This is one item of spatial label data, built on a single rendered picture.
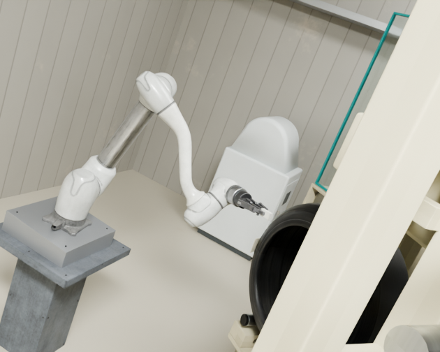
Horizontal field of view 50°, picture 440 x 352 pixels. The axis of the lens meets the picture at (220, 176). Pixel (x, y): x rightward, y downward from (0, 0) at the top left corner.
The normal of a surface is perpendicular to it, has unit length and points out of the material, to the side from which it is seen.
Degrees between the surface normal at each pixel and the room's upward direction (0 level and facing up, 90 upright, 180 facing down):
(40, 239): 90
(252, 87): 90
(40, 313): 90
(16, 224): 90
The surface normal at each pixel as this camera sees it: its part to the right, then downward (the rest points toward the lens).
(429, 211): -0.83, -0.16
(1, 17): 0.85, 0.43
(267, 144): -0.38, 0.14
